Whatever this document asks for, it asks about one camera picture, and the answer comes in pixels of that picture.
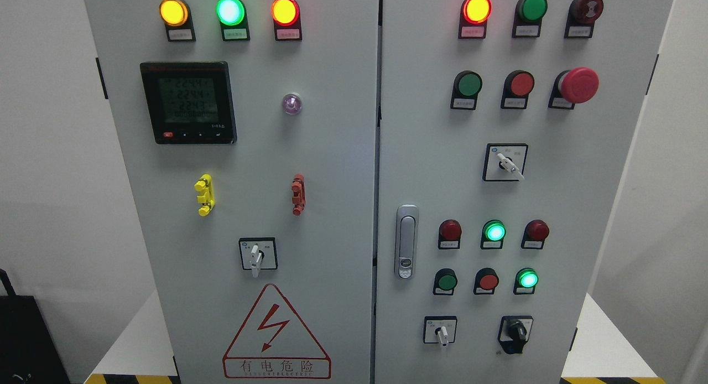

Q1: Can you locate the red emergency stop mushroom button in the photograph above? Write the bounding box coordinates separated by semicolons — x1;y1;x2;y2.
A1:
547;66;600;110

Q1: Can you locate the green push button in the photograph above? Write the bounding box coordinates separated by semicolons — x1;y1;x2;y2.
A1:
433;268;458;295
450;70;483;110

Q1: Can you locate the yellow indicator light top left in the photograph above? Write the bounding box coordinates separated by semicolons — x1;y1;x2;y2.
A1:
159;0;196;42

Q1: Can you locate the green lit indicator light left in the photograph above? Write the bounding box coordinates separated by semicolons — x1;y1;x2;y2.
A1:
215;0;250;42

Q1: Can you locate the white rotary switch upper right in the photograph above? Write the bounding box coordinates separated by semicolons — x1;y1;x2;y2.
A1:
482;143;528;181

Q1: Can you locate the green lit button lower right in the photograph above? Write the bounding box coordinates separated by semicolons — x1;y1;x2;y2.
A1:
513;267;539;295

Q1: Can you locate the dark red light middle left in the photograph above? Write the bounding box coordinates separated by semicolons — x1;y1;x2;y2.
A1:
438;219;462;250

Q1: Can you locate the red push button lower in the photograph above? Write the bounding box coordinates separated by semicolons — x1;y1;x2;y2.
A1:
473;267;499;295

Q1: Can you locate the green push button lower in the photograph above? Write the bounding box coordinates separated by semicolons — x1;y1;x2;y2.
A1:
433;268;458;295

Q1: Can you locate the dark red light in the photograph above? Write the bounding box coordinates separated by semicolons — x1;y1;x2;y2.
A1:
438;219;462;250
520;219;550;250

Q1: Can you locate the small purple lens light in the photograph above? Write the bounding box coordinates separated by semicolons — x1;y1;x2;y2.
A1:
282;92;303;115

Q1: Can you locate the red push button upper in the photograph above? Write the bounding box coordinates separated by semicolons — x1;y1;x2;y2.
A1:
500;70;534;110

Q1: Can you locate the red electric hazard warning sticker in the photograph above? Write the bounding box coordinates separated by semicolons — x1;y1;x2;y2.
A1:
222;283;332;380

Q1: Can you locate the yellow plastic terminal clip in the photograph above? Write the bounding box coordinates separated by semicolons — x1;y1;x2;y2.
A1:
193;174;215;217

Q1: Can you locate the white rotary switch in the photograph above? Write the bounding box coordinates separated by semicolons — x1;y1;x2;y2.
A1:
423;315;457;349
482;143;528;181

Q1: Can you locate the green unlit light top right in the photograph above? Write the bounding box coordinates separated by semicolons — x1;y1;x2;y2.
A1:
512;0;548;38

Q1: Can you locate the red plastic terminal clip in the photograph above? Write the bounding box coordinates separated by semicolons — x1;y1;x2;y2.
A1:
291;174;306;216

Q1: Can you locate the green lit light middle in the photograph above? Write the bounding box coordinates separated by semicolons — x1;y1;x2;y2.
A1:
480;219;506;250

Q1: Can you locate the silver door lock handle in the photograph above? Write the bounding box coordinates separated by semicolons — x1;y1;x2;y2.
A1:
394;204;418;279

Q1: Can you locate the grey cabinet door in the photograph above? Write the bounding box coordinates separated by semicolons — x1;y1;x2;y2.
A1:
374;0;673;383
84;0;378;383

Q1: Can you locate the black rotary selector knob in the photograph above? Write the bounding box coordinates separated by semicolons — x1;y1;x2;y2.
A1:
498;315;534;355

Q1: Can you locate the dark red light middle right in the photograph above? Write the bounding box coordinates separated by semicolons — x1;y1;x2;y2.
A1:
520;219;550;250

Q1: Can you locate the white rotary switch door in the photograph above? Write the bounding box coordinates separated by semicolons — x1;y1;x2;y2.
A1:
238;237;278;278

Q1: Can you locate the white rotary switch lower right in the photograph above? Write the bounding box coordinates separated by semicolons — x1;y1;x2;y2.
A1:
423;315;457;349

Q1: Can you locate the red push button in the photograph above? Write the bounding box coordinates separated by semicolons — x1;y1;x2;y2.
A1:
473;267;499;295
500;70;534;110

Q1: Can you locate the red-rimmed indicator light left door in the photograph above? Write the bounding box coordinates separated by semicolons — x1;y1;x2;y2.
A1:
270;0;303;41

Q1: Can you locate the grey left cabinet door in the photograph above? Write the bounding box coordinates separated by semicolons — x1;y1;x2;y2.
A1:
84;0;378;383

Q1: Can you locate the grey right cabinet door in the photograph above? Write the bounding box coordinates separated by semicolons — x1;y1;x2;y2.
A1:
374;0;673;383

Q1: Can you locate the black digital power meter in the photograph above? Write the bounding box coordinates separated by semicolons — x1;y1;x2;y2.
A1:
140;61;237;144

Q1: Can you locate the dark red buzzer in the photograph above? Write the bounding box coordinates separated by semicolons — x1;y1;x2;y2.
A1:
564;0;604;39

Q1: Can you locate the green push button upper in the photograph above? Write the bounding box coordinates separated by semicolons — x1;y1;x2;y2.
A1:
450;70;483;110

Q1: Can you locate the red lit indicator light right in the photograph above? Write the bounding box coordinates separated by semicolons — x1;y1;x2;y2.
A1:
458;0;492;39

